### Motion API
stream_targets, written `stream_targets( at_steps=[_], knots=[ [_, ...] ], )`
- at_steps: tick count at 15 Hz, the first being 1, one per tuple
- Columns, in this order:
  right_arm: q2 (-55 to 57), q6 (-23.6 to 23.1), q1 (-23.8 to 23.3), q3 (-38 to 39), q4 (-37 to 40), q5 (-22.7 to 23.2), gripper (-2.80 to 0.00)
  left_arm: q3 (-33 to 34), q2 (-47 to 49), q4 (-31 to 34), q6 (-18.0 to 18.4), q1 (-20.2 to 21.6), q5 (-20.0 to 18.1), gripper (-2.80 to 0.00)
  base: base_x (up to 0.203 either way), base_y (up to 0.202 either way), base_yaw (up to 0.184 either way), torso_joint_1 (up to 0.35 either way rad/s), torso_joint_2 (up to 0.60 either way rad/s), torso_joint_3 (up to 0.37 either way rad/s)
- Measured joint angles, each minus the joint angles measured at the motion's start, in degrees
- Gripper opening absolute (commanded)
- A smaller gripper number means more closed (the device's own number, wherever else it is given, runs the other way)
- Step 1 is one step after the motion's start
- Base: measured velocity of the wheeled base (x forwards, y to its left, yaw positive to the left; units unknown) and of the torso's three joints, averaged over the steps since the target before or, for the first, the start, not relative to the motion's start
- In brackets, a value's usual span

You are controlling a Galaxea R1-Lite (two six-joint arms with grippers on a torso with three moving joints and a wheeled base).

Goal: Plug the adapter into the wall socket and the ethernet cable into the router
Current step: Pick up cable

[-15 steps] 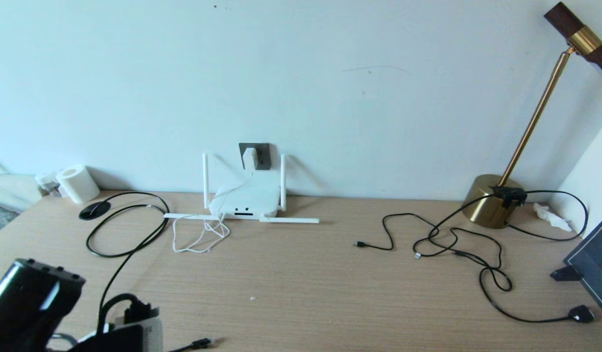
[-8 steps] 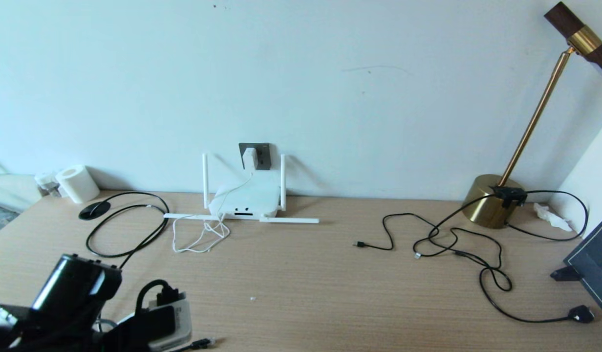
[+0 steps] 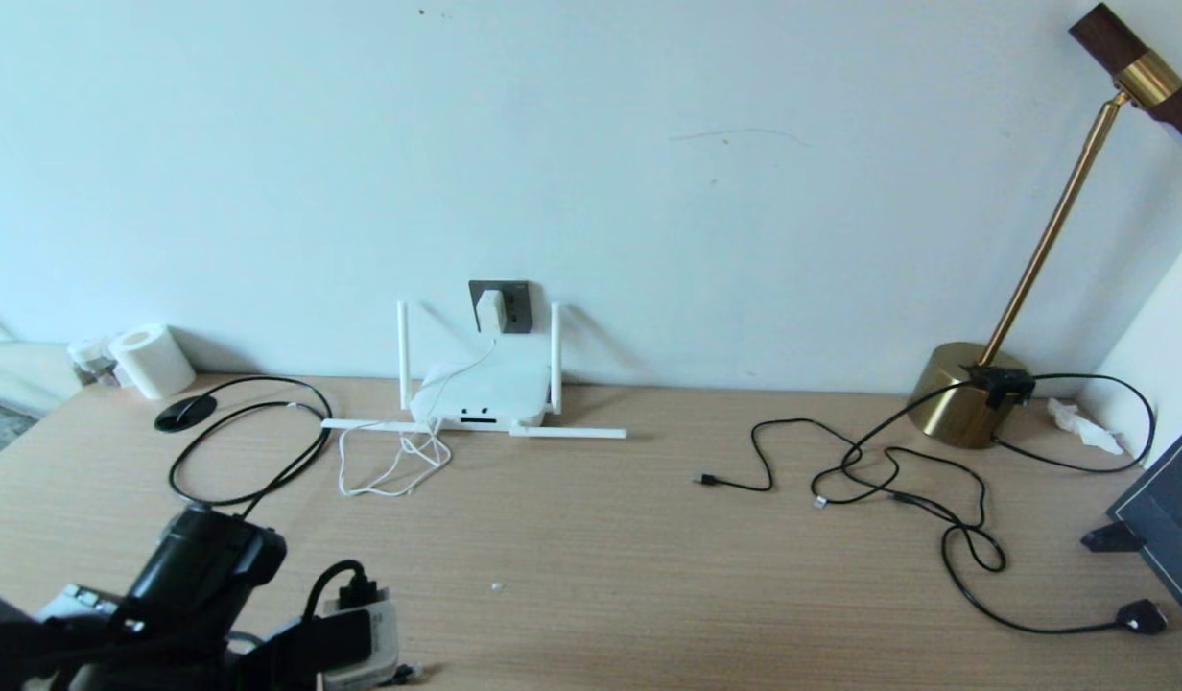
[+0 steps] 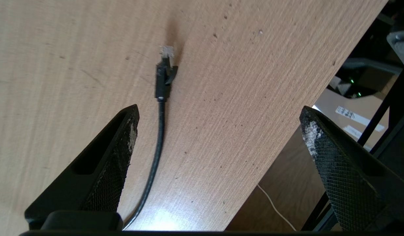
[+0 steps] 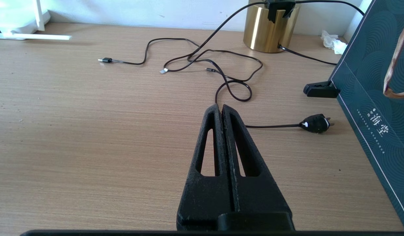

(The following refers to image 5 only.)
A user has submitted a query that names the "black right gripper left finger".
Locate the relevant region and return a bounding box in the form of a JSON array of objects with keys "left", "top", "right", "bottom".
[{"left": 176, "top": 104, "right": 234, "bottom": 231}]

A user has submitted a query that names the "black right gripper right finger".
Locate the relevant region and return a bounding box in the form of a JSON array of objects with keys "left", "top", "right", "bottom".
[{"left": 222, "top": 105, "right": 293, "bottom": 214}]

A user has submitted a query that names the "white router with antennas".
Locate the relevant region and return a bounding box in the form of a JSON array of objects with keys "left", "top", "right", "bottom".
[{"left": 0, "top": 0, "right": 72, "bottom": 41}]

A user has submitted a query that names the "black plastic clip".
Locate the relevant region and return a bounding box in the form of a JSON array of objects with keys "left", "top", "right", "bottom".
[{"left": 303, "top": 81, "right": 340, "bottom": 98}]

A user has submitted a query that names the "brass desk lamp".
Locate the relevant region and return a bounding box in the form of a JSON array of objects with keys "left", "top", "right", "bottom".
[{"left": 243, "top": 0, "right": 301, "bottom": 53}]

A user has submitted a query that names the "crumpled white tissue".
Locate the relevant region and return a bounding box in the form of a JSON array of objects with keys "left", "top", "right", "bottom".
[{"left": 321, "top": 30, "right": 348, "bottom": 55}]

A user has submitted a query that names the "black cable bundle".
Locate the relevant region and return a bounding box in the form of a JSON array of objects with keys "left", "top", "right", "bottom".
[{"left": 187, "top": 0, "right": 366, "bottom": 134}]

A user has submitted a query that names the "black usb charging cable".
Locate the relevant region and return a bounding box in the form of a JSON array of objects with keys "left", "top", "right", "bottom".
[{"left": 98, "top": 37, "right": 229, "bottom": 81}]

